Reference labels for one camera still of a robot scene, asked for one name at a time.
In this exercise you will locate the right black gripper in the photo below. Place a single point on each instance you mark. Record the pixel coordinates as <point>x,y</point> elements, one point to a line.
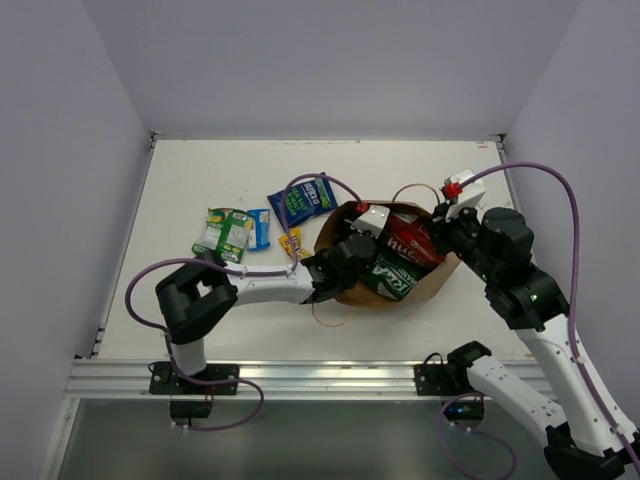
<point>442,227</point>

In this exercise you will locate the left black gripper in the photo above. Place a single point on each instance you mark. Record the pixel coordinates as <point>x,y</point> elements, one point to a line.
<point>353,240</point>

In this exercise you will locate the yellow m&m packet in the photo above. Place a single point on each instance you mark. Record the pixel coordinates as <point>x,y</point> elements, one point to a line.
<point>292,244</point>

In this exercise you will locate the red snack bag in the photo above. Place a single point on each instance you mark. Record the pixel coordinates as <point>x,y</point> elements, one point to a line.
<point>407,235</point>

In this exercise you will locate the blue white snack packet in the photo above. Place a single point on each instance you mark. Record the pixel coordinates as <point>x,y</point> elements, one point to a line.
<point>259,233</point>

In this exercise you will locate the dark blue crisps bag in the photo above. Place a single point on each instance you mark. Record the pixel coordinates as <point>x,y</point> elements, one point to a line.
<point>303,201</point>

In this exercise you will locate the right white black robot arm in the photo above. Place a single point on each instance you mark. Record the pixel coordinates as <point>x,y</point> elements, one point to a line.
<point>583,432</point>

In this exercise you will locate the dark green snack packet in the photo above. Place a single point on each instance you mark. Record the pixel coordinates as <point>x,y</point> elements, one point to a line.
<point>392,276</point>

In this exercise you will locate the aluminium rail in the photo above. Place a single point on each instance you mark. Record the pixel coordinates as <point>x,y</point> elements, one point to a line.
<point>280,380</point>

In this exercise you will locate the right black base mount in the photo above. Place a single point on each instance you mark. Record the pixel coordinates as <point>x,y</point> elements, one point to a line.
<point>446,376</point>

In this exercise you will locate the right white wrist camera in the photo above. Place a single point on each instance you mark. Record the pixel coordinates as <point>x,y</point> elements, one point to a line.
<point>461,193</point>

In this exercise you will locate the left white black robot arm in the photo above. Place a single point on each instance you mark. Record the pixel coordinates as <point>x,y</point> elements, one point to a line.
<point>194,298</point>

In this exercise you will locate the brown paper bag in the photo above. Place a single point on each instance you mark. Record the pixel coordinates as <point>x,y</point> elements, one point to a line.
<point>362,297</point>

